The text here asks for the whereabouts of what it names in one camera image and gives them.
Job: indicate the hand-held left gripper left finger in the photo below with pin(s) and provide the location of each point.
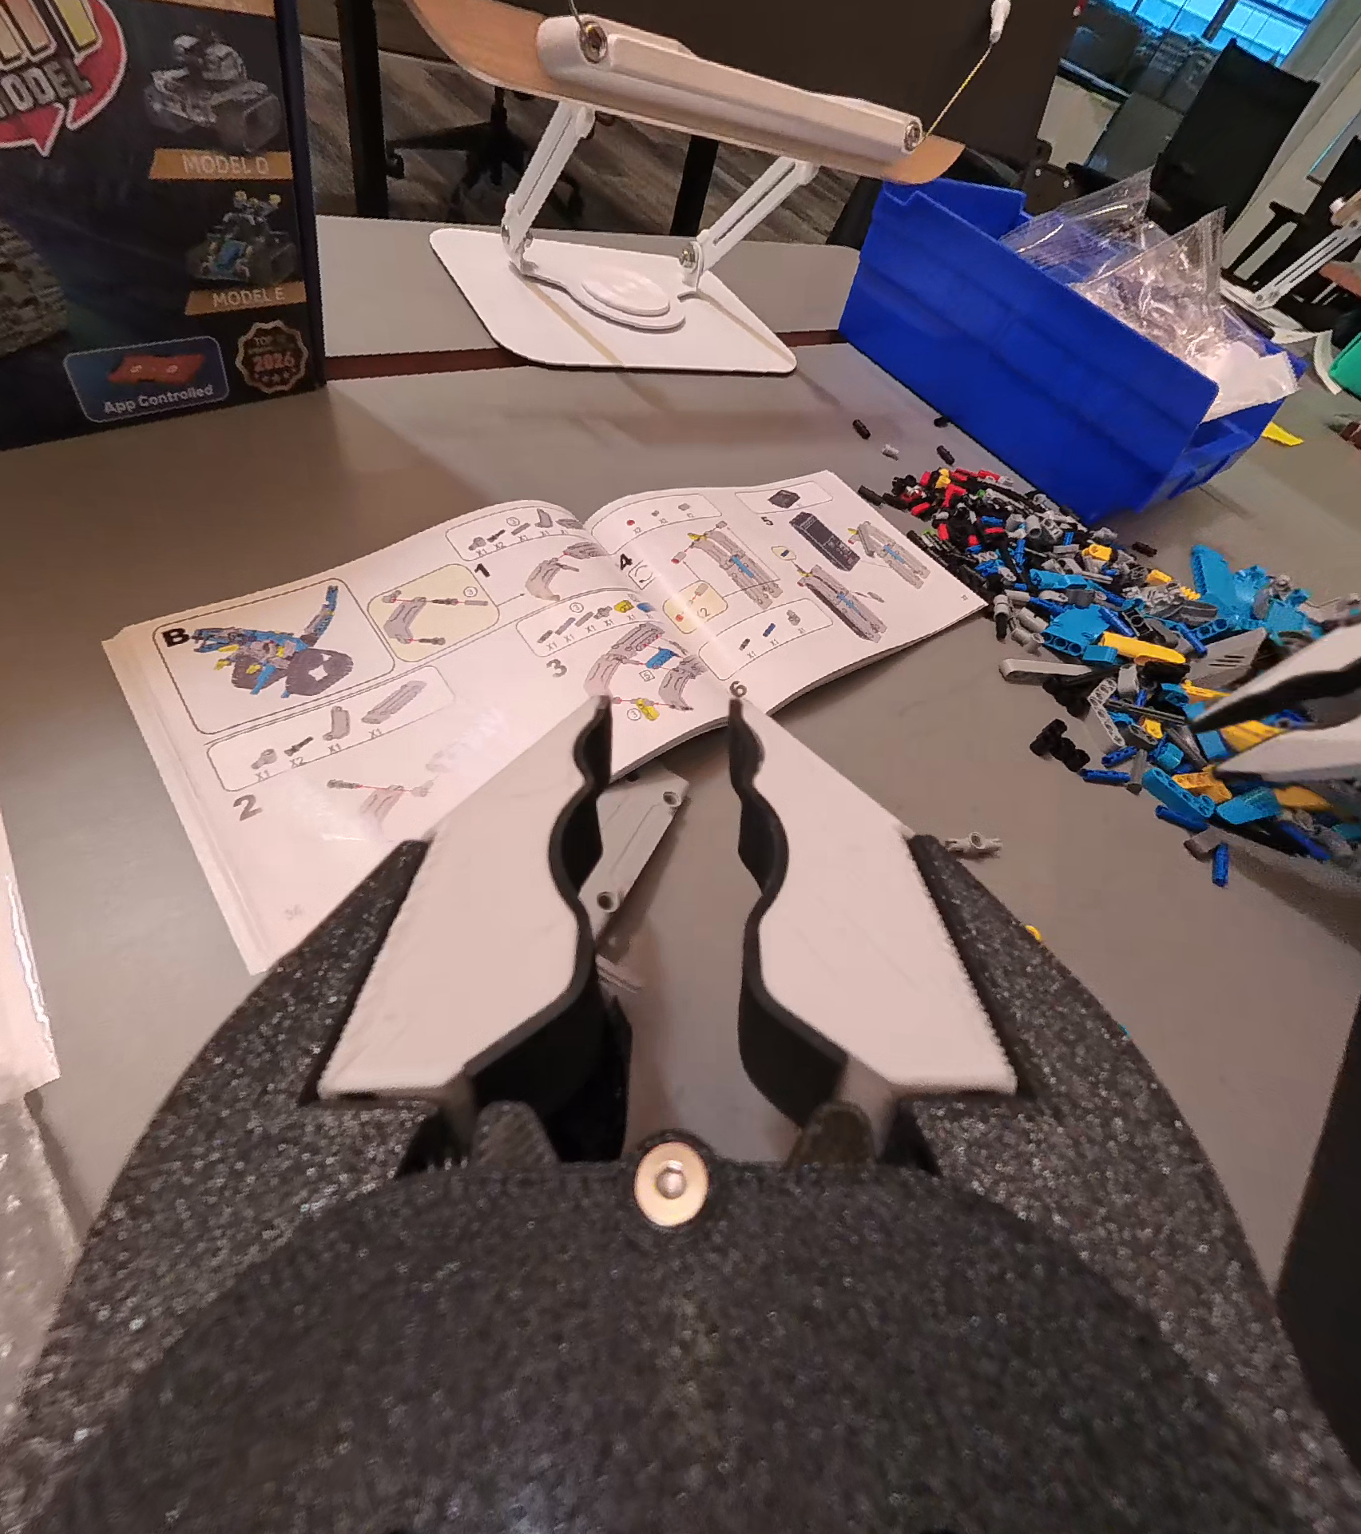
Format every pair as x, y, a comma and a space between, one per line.
464, 955

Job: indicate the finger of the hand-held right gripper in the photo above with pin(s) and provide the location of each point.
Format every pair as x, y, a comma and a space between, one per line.
1353, 642
1340, 745

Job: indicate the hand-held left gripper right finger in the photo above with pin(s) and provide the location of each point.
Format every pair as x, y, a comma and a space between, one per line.
870, 955

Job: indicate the grey brick panel assembly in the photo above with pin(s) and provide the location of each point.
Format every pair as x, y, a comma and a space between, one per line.
635, 824

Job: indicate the pile of small brick parts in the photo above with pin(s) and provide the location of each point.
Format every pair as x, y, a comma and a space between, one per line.
1108, 626

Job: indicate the grey desk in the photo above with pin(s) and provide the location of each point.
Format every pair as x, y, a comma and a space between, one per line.
1108, 1018

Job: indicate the yellow paper note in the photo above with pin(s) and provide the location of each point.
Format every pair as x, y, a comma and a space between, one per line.
1279, 435

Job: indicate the small black brick connector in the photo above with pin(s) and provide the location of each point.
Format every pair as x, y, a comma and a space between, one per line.
1056, 742

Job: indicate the open instruction booklet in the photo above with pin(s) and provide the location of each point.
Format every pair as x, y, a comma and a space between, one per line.
389, 670

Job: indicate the small clear plastic bag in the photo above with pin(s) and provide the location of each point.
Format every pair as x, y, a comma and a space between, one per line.
1136, 277

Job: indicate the blue plastic bin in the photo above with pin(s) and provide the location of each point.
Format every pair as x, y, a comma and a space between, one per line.
1017, 358

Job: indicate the dark blue toy box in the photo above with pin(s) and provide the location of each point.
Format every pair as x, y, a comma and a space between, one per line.
95, 240

